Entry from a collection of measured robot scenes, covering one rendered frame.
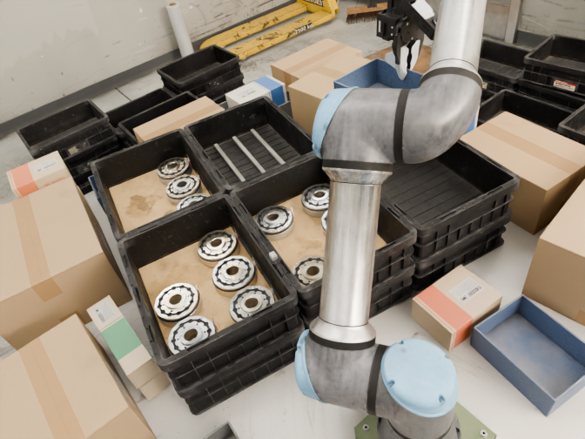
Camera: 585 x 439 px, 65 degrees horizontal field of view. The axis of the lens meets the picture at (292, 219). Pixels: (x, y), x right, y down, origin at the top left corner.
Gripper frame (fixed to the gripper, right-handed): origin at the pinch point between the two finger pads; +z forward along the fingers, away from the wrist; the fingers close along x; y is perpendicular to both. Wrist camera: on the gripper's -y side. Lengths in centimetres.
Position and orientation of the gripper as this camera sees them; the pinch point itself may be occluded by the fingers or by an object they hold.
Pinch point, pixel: (406, 75)
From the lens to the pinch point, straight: 121.0
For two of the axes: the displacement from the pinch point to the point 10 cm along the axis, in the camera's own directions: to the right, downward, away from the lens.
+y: -5.9, -4.9, 6.4
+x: -8.0, 4.4, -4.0
